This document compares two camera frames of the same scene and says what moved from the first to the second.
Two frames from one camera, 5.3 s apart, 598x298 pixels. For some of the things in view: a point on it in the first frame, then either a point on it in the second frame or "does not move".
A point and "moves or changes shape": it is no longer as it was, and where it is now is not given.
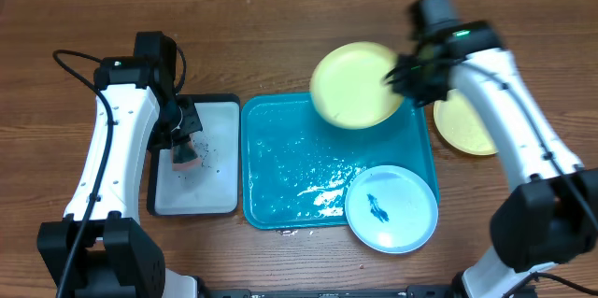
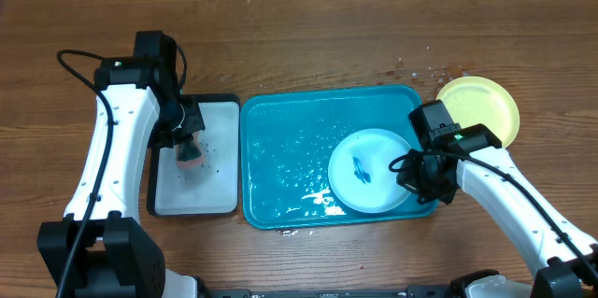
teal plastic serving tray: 296,168 does not move
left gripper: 192,126 does not move
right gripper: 413,78 to 416,178
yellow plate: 348,89 moves or changes shape
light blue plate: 391,208 to 359,173
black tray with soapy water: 212,188 does not move
